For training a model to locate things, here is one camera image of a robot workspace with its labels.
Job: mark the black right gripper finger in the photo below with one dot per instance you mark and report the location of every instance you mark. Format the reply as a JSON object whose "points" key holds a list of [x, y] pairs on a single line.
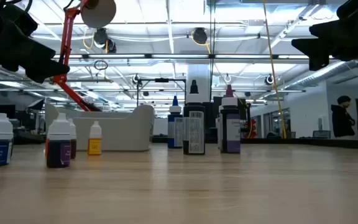
{"points": [[319, 51], [343, 28]]}

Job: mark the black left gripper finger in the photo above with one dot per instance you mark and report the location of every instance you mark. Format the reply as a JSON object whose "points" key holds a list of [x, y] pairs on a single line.
{"points": [[33, 51], [47, 71]]}

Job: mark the small maroon dropper bottle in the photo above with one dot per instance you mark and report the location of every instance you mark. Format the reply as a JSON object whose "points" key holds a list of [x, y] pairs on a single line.
{"points": [[73, 149]]}

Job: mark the small purple dropper bottle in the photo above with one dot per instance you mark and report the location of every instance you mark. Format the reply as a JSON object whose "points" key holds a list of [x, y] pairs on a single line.
{"points": [[57, 155]]}

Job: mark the small yellow-orange dropper bottle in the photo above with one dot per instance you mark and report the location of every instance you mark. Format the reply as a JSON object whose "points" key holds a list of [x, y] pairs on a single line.
{"points": [[94, 146]]}

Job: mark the white plastic storage bin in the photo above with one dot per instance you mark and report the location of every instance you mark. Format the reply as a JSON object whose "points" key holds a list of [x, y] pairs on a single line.
{"points": [[120, 133]]}

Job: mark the large purple food colouring bottle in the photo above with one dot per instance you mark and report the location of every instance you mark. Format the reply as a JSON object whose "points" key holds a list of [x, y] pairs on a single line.
{"points": [[230, 133]]}

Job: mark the large blue food colouring bottle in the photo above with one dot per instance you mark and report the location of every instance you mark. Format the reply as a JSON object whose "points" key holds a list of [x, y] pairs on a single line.
{"points": [[172, 130]]}

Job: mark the large black food colouring bottle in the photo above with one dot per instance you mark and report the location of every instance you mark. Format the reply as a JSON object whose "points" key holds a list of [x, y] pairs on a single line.
{"points": [[194, 133]]}

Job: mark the dark computer monitor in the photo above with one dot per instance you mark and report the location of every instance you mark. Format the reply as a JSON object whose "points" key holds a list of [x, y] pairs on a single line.
{"points": [[4, 109]]}

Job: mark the person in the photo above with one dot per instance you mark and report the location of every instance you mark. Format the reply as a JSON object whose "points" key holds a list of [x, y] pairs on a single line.
{"points": [[340, 121]]}

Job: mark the grey round lamp head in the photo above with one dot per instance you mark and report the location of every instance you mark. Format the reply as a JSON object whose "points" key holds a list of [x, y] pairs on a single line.
{"points": [[99, 14]]}

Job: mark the red machine in background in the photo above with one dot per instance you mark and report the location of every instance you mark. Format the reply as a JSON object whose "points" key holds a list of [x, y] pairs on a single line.
{"points": [[253, 129]]}

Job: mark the white background board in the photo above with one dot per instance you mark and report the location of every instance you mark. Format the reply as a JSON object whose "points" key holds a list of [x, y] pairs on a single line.
{"points": [[162, 126]]}

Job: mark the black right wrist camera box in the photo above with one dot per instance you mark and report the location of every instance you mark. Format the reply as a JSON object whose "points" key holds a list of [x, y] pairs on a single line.
{"points": [[353, 7]]}

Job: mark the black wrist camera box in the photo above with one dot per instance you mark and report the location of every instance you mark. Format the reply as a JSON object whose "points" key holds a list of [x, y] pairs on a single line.
{"points": [[20, 18], [353, 7]]}

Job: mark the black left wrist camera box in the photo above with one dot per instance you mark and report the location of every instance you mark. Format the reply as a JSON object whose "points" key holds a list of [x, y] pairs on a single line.
{"points": [[20, 18]]}

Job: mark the black metal frame stand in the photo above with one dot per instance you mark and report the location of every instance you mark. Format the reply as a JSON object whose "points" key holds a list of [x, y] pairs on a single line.
{"points": [[162, 80]]}

